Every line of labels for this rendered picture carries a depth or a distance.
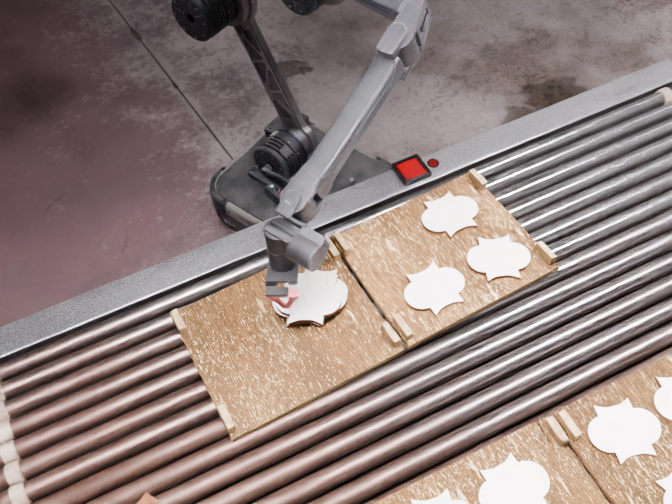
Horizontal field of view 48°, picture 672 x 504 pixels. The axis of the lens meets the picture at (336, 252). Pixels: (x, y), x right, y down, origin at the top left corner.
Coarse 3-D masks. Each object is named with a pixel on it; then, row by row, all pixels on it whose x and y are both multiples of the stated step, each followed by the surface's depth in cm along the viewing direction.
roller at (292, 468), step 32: (576, 320) 166; (608, 320) 165; (512, 352) 162; (544, 352) 162; (448, 384) 158; (480, 384) 158; (384, 416) 154; (416, 416) 155; (320, 448) 151; (352, 448) 152; (256, 480) 147; (288, 480) 149
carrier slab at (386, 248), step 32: (480, 192) 187; (384, 224) 182; (416, 224) 182; (480, 224) 181; (512, 224) 180; (352, 256) 177; (384, 256) 176; (416, 256) 176; (448, 256) 175; (384, 288) 171; (480, 288) 170; (512, 288) 169; (416, 320) 165; (448, 320) 165
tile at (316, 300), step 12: (288, 288) 167; (300, 288) 167; (312, 288) 167; (324, 288) 167; (300, 300) 165; (312, 300) 165; (324, 300) 165; (336, 300) 164; (288, 312) 163; (300, 312) 163; (312, 312) 163; (324, 312) 163
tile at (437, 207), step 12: (432, 204) 184; (444, 204) 183; (456, 204) 183; (468, 204) 183; (432, 216) 181; (444, 216) 181; (456, 216) 181; (468, 216) 181; (432, 228) 179; (444, 228) 179; (456, 228) 179
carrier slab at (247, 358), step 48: (240, 288) 173; (192, 336) 166; (240, 336) 166; (288, 336) 165; (336, 336) 164; (384, 336) 163; (240, 384) 158; (288, 384) 158; (336, 384) 157; (240, 432) 152
